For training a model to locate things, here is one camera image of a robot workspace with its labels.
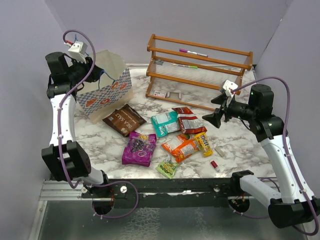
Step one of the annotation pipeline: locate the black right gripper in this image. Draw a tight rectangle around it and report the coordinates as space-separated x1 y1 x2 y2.
203 93 257 127

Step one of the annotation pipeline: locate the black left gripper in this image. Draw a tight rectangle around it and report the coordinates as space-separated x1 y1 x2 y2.
67 54 104 84

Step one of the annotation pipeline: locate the red chip bag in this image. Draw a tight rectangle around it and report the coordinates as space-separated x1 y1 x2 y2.
172 107 207 135

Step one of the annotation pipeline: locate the checkered paper bag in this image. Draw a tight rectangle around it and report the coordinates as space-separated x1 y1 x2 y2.
77 50 134 124

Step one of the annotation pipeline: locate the brown sea salt snack bag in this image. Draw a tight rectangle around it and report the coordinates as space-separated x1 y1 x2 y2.
102 104 147 137

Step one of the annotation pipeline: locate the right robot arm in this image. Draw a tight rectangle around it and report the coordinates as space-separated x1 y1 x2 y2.
203 80 320 229

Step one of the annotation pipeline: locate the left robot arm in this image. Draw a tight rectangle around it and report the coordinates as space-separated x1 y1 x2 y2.
41 52 111 198

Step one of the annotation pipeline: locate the yellow M&M's candy bag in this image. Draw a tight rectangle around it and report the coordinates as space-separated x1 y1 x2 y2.
194 132 213 157

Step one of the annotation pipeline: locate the teal snack bag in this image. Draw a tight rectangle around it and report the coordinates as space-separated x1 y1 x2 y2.
151 111 180 138

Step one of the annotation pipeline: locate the orange snack bag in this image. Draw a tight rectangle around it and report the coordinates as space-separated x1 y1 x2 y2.
161 133 199 163

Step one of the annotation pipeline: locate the purple raisin snack bag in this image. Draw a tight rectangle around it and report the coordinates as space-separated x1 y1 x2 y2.
121 131 157 167

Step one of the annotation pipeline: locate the wooden shelf rack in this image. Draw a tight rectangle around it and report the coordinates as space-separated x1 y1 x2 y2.
145 34 253 110

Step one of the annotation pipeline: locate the small beige wrapper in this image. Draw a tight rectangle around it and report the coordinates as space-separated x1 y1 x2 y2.
214 146 226 158

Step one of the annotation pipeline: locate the green marker pen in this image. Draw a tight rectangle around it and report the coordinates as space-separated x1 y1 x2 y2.
171 63 198 69

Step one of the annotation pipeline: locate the red lip balm tube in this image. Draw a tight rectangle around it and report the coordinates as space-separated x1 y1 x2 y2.
210 160 221 173

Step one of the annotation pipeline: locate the small red white card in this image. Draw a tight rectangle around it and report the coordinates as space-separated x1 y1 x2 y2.
153 90 167 98

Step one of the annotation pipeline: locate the pink marker pen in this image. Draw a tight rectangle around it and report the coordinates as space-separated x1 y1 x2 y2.
179 48 209 58

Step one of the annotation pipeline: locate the light green candy packet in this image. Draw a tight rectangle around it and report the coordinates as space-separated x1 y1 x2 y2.
155 155 180 179

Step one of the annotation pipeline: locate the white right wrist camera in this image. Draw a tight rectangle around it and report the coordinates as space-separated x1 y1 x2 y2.
219 79 238 97

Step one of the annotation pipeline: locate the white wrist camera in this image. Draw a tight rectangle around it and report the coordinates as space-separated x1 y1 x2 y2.
68 41 88 63
219 79 238 97

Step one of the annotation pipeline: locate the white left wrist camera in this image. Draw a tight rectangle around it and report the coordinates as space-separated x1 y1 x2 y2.
68 41 88 63

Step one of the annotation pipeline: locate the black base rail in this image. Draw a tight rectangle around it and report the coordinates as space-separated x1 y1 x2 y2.
81 178 243 209

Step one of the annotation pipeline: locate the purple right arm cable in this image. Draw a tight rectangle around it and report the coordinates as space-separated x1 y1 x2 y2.
228 76 320 236

